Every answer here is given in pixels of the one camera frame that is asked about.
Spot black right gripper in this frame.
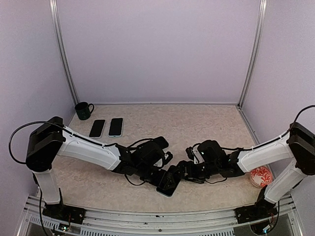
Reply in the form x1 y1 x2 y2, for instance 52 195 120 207
171 160 220 184

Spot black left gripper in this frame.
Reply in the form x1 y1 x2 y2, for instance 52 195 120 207
135 163 176 191

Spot black phone case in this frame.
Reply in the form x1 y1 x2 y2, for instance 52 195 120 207
153 136 169 149

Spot light blue phone case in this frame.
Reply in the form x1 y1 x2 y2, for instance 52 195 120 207
108 117 124 138

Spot lavender phone case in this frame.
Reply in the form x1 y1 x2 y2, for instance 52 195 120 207
89 119 106 139

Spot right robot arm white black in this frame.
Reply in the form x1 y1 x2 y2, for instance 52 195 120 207
175 122 315 218

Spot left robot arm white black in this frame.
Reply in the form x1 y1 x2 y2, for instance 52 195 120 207
26 117 180 219

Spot red white patterned dish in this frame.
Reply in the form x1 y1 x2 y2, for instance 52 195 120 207
250 166 273 188

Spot dark green mug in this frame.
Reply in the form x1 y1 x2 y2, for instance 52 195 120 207
75 102 95 120

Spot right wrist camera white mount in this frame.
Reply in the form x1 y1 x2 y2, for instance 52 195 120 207
186 145 200 164

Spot front aluminium rail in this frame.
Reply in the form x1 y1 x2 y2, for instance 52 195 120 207
17 194 303 236

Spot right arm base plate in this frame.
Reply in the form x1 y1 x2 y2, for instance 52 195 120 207
234 200 278 224

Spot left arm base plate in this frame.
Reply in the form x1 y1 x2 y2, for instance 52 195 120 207
42 202 86 224

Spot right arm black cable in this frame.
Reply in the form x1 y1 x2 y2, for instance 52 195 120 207
221 105 315 152

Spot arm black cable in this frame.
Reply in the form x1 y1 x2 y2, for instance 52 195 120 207
221 105 315 152
8 120 116 165

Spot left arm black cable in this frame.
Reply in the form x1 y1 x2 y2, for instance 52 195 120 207
8 120 116 165

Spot right aluminium frame post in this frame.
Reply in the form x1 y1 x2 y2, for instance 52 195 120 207
238 0 267 110

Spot aluminium frame post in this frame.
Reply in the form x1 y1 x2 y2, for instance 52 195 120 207
49 0 79 105
238 0 267 110

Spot left aluminium frame post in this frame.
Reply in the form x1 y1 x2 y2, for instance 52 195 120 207
49 0 79 105

